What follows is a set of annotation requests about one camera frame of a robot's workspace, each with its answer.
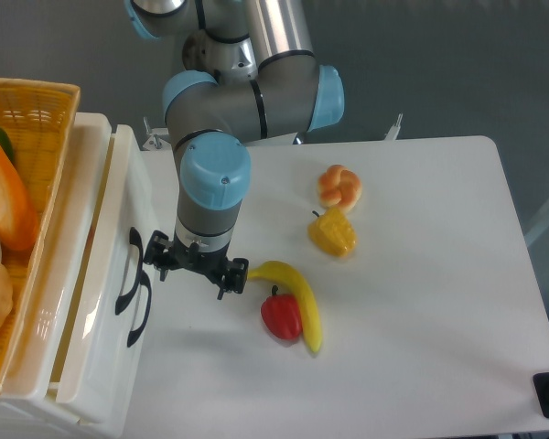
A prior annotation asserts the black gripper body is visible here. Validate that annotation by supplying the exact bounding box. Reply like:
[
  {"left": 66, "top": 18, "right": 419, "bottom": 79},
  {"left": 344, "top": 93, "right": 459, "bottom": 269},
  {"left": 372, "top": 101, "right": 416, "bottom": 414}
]
[{"left": 169, "top": 240, "right": 229, "bottom": 277}]

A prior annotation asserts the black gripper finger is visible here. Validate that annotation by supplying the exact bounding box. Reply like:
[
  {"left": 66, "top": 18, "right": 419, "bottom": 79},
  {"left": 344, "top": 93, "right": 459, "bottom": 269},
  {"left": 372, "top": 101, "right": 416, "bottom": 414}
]
[
  {"left": 206, "top": 257, "right": 249, "bottom": 300},
  {"left": 143, "top": 230, "right": 174, "bottom": 281}
]

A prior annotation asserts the white drawer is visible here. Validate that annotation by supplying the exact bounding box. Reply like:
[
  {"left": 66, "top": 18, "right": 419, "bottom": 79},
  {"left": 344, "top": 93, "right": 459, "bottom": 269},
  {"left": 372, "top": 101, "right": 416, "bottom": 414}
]
[{"left": 55, "top": 125, "right": 158, "bottom": 437}]

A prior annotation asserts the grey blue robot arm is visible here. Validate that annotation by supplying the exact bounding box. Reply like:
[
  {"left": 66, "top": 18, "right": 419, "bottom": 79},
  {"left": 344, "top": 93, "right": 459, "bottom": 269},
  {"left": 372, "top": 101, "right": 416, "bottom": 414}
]
[{"left": 124, "top": 1, "right": 345, "bottom": 294}]

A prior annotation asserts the white drawer cabinet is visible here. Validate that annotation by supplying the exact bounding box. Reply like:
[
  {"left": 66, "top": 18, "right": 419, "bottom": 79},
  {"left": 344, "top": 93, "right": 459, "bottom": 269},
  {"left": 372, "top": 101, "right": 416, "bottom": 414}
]
[{"left": 0, "top": 112, "right": 158, "bottom": 439}]

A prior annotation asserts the toy yellow banana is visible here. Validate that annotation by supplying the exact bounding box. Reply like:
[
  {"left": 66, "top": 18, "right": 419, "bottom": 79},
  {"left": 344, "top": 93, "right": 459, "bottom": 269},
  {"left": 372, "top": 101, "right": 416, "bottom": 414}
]
[{"left": 247, "top": 261, "right": 323, "bottom": 354}]

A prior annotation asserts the toy red bell pepper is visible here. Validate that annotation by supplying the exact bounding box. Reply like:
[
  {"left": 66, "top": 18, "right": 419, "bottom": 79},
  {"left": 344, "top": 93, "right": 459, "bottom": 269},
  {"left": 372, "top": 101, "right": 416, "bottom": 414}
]
[{"left": 260, "top": 284, "right": 303, "bottom": 340}]

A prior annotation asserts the toy yellow bell pepper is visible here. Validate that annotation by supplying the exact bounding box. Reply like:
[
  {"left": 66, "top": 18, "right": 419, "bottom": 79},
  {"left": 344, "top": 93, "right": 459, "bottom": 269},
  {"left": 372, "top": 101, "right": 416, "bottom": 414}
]
[{"left": 307, "top": 207, "right": 358, "bottom": 257}]

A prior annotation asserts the toy knotted bread bun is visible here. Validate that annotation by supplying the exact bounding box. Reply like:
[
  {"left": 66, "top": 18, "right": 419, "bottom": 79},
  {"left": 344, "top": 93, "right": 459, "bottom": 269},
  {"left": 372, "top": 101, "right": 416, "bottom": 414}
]
[{"left": 318, "top": 165, "right": 362, "bottom": 214}]

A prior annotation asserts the toy orange baguette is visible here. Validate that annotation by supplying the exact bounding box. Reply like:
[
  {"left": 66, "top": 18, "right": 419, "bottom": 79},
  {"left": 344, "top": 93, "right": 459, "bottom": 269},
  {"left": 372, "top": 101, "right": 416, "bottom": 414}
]
[{"left": 0, "top": 145, "right": 39, "bottom": 252}]

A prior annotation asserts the yellow wicker basket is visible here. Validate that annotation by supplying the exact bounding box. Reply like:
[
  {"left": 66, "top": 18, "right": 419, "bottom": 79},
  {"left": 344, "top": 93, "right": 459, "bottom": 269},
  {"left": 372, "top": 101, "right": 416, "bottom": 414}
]
[{"left": 0, "top": 78, "right": 81, "bottom": 392}]

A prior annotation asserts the toy green vegetable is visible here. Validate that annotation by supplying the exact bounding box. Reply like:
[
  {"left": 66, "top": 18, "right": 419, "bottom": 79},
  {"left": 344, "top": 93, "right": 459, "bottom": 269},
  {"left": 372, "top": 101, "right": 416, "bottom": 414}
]
[{"left": 0, "top": 127, "right": 16, "bottom": 165}]

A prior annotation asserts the black top drawer handle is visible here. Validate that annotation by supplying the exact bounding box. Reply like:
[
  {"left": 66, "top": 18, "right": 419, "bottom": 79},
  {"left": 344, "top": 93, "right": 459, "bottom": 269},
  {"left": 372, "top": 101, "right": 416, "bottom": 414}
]
[{"left": 114, "top": 227, "right": 144, "bottom": 316}]

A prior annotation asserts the black drawer handle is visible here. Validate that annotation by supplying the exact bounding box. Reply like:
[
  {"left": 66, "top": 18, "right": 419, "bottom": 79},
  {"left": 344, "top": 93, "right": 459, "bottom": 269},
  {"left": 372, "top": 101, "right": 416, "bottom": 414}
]
[
  {"left": 114, "top": 227, "right": 144, "bottom": 316},
  {"left": 126, "top": 272, "right": 153, "bottom": 348}
]

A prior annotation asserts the black lower drawer handle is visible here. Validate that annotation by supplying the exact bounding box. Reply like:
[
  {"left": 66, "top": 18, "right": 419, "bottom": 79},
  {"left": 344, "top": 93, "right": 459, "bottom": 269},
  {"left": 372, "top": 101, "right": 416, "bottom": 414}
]
[{"left": 126, "top": 272, "right": 153, "bottom": 348}]

